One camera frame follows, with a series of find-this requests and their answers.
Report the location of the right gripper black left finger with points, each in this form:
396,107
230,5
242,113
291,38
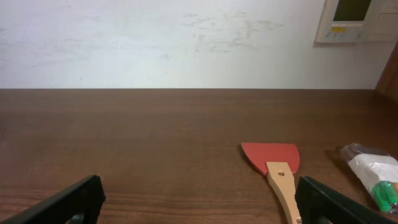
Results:
78,203

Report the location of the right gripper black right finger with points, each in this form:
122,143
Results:
317,203

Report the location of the red scraper wooden handle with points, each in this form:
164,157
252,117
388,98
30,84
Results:
278,162

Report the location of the clear bag of wall plugs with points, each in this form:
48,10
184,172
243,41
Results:
377,171

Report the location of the white wall control panel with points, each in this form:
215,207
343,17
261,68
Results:
355,21

